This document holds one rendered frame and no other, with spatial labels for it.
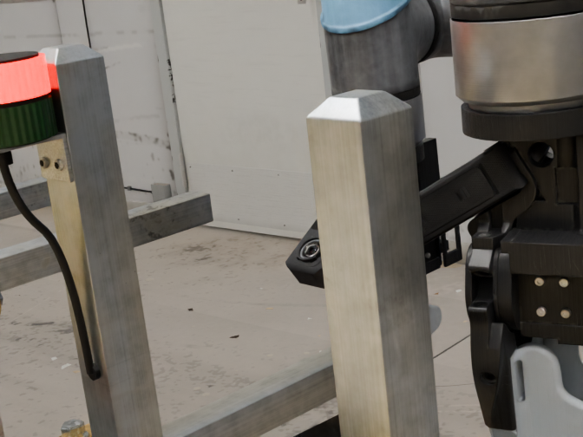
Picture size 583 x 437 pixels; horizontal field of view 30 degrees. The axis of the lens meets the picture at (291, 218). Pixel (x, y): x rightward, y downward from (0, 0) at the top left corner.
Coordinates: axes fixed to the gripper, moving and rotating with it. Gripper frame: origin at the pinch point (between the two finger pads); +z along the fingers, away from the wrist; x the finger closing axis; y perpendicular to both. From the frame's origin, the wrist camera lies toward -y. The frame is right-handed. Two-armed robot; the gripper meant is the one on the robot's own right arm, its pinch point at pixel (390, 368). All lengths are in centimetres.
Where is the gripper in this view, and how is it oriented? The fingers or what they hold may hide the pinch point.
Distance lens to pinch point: 99.3
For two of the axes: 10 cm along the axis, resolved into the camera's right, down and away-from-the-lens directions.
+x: -6.7, -1.2, 7.3
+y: 7.3, -2.8, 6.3
